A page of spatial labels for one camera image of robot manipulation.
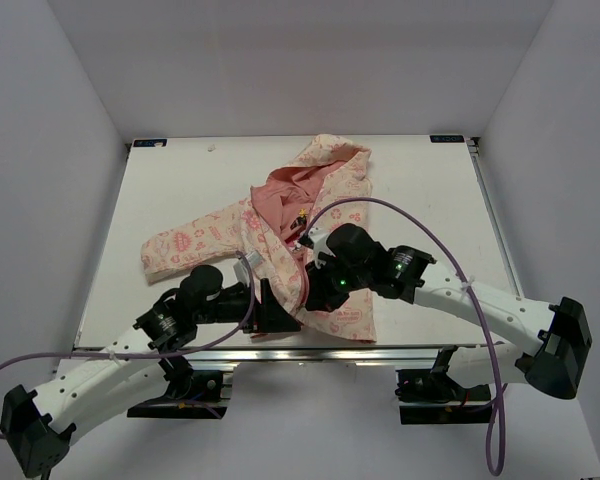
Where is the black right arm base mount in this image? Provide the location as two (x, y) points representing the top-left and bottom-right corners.
(394, 346), (494, 425)

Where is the pink and cream printed jacket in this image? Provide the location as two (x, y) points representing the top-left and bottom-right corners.
(141, 134), (377, 342)

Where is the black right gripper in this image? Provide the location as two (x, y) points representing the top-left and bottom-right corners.
(305, 252), (370, 313)

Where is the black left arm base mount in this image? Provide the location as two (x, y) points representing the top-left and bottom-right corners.
(126, 370), (233, 420)

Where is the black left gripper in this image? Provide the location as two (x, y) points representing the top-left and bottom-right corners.
(195, 278), (300, 333)

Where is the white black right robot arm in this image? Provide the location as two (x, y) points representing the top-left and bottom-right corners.
(300, 223), (592, 400)

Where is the blue label sticker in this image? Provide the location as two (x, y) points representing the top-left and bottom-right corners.
(132, 138), (168, 148)
(429, 134), (465, 144)

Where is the blue label sticker right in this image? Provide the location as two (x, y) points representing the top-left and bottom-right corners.
(429, 134), (465, 144)

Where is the blue label sticker left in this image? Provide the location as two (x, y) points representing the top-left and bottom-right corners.
(132, 138), (168, 148)

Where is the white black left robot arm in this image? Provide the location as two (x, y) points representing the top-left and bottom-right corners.
(0, 265), (301, 479)

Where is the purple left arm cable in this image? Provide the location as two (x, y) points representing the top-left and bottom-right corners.
(0, 254), (257, 441)

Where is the aluminium table edge rail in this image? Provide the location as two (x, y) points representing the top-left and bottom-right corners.
(72, 344), (511, 366)

